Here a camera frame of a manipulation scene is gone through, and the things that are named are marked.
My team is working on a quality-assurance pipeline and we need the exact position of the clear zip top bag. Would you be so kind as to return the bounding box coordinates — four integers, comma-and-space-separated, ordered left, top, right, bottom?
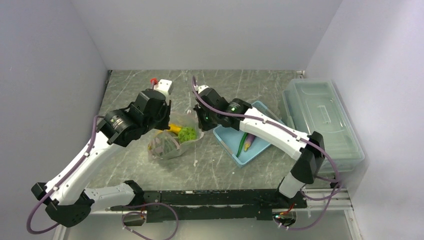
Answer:
147, 110, 204, 160

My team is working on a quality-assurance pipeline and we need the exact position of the aluminium frame rail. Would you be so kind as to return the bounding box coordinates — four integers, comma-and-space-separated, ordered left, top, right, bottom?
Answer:
45, 182, 362, 240

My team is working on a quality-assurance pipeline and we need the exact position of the green lime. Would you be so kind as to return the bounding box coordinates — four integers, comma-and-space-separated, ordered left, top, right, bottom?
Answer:
177, 126, 197, 144

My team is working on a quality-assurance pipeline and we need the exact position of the blue plastic basket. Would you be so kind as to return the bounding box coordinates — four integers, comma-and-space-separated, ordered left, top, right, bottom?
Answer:
212, 100, 286, 168

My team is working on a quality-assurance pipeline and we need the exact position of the green chili pepper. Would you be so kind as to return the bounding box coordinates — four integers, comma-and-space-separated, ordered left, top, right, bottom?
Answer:
235, 132, 248, 158

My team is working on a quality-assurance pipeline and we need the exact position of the clear plastic storage box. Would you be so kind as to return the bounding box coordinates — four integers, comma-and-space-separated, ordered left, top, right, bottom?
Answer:
279, 78, 365, 172

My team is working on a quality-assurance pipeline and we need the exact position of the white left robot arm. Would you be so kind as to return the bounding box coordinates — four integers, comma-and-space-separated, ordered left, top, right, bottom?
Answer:
31, 87, 172, 228

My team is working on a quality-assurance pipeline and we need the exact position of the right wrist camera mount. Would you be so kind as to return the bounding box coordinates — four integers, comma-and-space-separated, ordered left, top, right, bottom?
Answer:
194, 85, 210, 96

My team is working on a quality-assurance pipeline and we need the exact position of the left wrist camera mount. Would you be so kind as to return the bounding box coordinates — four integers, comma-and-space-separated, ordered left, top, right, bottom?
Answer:
150, 78, 174, 98

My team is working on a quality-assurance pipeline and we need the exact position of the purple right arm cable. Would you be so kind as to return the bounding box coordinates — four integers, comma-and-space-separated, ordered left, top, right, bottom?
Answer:
191, 75, 343, 232

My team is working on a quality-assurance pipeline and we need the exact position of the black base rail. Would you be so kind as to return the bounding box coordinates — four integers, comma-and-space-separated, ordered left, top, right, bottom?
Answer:
110, 188, 307, 223

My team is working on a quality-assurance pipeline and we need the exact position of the purple eggplant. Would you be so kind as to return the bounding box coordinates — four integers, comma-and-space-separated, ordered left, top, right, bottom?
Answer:
243, 133, 256, 152

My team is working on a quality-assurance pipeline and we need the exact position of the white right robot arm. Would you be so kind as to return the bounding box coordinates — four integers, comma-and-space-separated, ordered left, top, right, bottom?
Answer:
193, 85, 325, 208

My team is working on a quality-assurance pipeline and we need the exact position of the green netted melon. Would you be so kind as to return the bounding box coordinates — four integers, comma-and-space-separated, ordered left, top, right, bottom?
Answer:
148, 132, 180, 160

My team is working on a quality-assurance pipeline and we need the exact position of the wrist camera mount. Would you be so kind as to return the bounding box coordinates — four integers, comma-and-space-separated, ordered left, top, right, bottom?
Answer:
194, 85, 210, 96
150, 78, 174, 98

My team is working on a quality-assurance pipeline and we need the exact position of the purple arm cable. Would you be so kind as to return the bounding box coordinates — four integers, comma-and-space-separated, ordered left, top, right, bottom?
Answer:
191, 75, 343, 232
26, 115, 107, 235

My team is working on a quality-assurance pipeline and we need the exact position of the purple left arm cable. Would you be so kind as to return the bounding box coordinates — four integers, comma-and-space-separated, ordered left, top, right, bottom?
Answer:
26, 115, 107, 235

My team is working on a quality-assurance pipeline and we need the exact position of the yellow banana bunch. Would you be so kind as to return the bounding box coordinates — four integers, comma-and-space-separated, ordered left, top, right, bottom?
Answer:
168, 123, 183, 135

